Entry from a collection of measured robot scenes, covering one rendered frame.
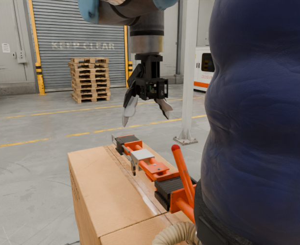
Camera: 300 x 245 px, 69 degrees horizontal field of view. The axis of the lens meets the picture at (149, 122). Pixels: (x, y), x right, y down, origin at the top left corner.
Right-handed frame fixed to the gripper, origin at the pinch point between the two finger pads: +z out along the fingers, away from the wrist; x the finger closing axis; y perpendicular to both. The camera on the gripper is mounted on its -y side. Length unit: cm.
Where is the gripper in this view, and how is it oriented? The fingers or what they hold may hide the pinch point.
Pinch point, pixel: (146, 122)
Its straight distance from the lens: 67.4
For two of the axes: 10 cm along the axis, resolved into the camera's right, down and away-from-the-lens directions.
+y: 4.5, 2.7, -8.5
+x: 8.9, -1.5, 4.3
